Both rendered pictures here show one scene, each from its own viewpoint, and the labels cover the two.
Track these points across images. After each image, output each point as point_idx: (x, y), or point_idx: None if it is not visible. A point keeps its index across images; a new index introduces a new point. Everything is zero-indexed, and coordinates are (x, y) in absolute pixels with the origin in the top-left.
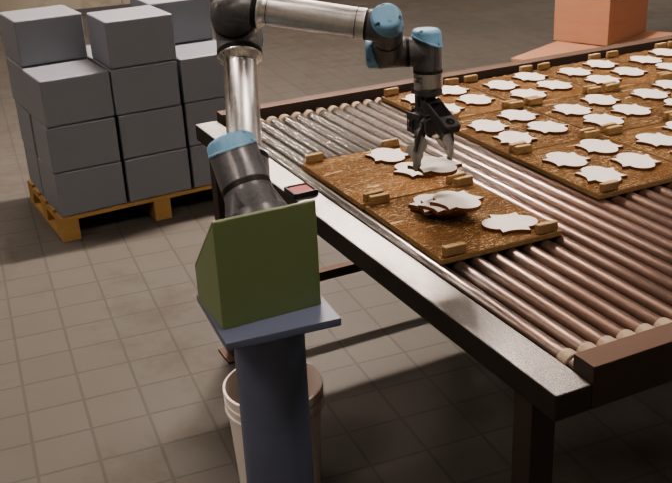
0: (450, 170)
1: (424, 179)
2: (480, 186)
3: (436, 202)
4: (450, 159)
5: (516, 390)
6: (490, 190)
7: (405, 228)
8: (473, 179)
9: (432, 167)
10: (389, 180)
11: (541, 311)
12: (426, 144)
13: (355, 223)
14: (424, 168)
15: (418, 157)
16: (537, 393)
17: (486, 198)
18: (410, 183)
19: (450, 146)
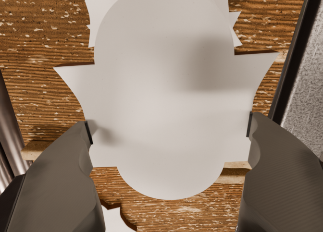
0: None
1: (103, 195)
2: (20, 126)
3: (213, 0)
4: (85, 121)
5: None
6: (6, 119)
7: (284, 11)
8: (19, 169)
9: (203, 86)
10: (154, 214)
11: None
12: (254, 192)
13: (295, 119)
14: (239, 94)
15: (286, 136)
16: None
17: (31, 66)
18: (131, 192)
19: (56, 159)
